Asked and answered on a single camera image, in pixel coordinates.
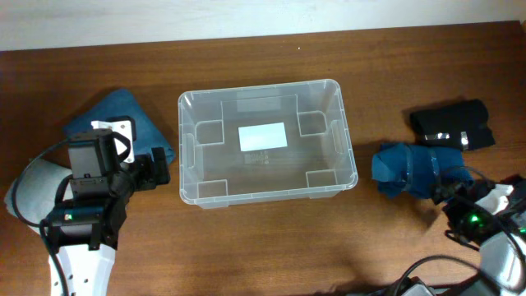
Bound taped dark blue cloth roll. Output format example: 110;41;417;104
371;143;473;199

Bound clear plastic storage bin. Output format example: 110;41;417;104
178;79;358;209

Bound dark blue jeans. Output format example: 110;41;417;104
62;89;176;164

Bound white label in bin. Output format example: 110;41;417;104
238;123;288;152

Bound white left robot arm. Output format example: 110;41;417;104
39;147;170;295

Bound light blue jeans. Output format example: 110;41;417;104
16;160;72;223

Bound taped black cloth roll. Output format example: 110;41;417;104
409;99;496;151

